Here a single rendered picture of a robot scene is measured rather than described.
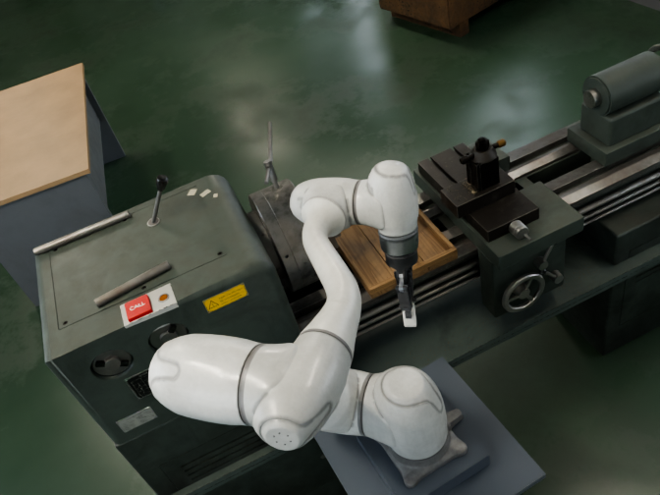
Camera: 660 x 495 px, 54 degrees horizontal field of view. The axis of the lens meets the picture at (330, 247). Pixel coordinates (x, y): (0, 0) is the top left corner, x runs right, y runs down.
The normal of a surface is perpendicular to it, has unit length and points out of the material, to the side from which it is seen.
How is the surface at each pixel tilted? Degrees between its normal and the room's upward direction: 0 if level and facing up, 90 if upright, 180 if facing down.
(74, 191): 90
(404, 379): 6
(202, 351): 5
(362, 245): 0
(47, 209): 90
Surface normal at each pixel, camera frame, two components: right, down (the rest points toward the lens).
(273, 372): -0.07, -0.72
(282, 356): -0.01, -0.85
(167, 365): -0.58, -0.34
